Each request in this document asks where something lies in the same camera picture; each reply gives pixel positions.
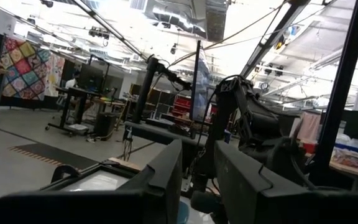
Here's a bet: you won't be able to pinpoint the colourful patchwork quilt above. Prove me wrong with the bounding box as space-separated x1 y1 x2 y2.
0 35 53 101

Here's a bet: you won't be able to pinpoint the red storage bins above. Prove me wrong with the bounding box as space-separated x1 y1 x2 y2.
172 94 193 118

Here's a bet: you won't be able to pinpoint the black rolling desk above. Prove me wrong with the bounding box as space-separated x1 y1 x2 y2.
44 86 106 137

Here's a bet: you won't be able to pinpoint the black striped floor mat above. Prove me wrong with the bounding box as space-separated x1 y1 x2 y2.
9 142 99 170

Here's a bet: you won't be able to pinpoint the wooden board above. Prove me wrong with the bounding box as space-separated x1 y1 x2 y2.
108 156 142 173

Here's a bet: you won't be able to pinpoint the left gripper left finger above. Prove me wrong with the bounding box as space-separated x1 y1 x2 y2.
0 139 183 224

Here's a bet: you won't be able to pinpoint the dark work desk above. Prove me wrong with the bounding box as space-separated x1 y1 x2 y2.
123 120 209 147

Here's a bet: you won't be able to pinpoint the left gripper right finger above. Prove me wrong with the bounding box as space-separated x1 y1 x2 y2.
214 139 358 224

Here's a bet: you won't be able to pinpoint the black curved handle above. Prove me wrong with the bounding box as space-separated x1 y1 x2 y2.
50 164 81 184

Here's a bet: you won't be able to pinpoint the person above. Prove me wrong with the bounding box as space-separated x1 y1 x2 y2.
65 71 81 90

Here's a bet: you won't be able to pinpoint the floral print cloth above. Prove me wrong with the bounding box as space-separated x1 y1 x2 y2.
44 54 66 98

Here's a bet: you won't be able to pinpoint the wooden side table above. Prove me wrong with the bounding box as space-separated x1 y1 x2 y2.
329 159 358 191

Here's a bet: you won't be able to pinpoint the black frame post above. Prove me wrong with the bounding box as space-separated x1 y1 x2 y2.
308 0 358 187

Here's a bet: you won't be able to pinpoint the black overhead frame beam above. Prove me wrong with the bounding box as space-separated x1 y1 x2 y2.
240 0 311 78
71 0 149 60

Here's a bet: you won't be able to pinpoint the black monitor pole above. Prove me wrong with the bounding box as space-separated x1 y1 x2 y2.
131 55 193 124

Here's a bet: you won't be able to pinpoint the pink hanging cloth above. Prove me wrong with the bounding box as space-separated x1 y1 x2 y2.
296 111 322 144

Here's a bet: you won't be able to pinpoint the tall upright screen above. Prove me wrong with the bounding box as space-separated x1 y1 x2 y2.
190 40 212 123

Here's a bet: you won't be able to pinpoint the black waste bin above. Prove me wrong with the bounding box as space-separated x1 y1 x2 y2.
94 112 118 141

